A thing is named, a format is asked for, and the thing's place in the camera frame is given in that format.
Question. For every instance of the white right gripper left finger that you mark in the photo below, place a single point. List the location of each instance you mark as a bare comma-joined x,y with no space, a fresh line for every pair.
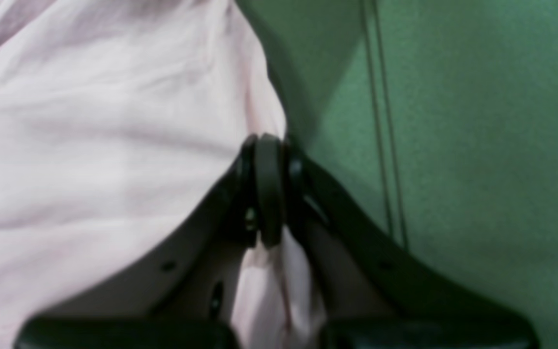
177,296

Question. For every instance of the grey-green table cloth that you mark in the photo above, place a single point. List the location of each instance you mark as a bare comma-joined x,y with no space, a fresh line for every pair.
440,117

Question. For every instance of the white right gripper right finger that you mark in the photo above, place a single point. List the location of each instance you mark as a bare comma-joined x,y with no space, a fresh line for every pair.
375,294

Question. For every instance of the pink t-shirt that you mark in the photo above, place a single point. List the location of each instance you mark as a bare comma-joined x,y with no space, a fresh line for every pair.
116,117

